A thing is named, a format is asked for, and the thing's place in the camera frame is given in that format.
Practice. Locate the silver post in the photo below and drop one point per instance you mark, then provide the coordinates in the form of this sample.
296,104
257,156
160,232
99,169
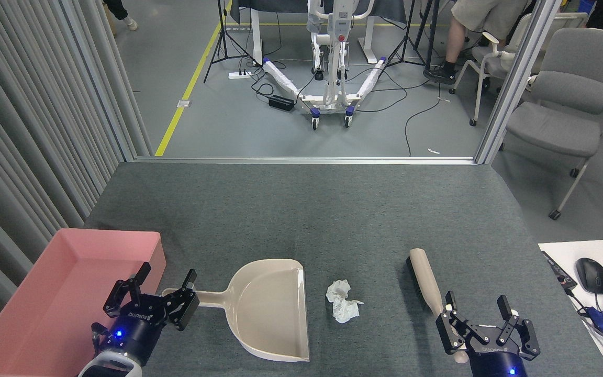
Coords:
516,78

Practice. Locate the pink plastic bin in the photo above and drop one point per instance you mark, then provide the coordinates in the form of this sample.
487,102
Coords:
50,303

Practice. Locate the flat black box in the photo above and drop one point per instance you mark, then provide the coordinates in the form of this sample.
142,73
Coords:
558,269

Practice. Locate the white paper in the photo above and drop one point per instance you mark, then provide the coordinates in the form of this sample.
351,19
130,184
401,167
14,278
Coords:
342,306

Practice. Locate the black tripod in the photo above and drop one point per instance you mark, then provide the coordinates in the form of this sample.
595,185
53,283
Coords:
411,31
223,31

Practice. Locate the grey padded chair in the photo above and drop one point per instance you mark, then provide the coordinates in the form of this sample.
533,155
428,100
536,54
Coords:
558,125

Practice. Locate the black power adapter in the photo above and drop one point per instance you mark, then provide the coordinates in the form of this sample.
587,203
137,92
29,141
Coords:
281,102

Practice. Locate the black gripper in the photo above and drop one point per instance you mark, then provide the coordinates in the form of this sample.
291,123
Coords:
136,330
495,361

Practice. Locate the white power strip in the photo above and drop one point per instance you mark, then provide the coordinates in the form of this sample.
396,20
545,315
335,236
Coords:
239,75

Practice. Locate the beige plastic dustpan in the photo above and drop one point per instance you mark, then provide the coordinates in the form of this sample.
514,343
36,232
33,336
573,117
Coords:
270,309

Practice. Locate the beige hand brush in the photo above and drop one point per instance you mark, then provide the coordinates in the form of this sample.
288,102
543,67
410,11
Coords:
427,283

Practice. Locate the white side table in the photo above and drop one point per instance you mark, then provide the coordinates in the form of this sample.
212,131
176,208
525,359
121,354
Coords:
602,246

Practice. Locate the grey ribbed curtain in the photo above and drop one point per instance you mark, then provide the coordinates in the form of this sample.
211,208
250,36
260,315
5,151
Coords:
19,131

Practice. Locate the black computer mouse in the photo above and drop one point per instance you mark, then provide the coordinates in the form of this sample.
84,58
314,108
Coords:
592,275

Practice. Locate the white office chair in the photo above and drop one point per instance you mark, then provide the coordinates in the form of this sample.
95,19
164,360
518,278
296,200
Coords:
495,63

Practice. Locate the metal floor plate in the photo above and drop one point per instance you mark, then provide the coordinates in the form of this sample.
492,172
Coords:
183,103

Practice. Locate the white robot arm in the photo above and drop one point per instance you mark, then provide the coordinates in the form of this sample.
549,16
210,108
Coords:
110,366

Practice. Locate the silver table edge rail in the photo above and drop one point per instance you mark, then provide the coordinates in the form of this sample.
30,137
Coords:
306,159

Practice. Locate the white wheeled stand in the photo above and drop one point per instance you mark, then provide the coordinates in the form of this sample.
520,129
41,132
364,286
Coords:
330,78

